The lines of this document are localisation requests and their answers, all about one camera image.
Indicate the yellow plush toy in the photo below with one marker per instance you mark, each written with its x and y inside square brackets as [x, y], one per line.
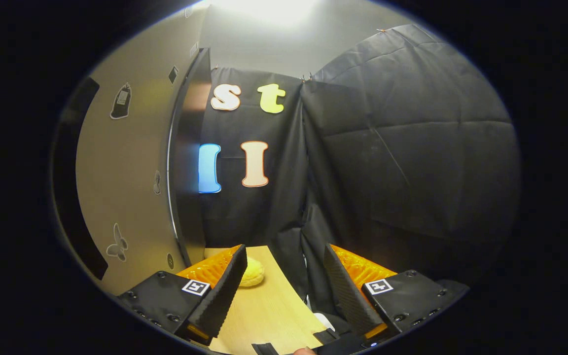
[254, 273]

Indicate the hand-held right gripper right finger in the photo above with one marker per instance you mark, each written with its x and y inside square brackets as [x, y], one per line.
[345, 291]

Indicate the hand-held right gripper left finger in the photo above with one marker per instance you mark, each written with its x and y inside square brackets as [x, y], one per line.
[225, 288]

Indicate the black backdrop cloth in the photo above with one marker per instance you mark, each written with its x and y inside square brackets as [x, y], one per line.
[412, 172]

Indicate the ceiling light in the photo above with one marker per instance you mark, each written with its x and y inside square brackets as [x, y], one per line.
[269, 10]

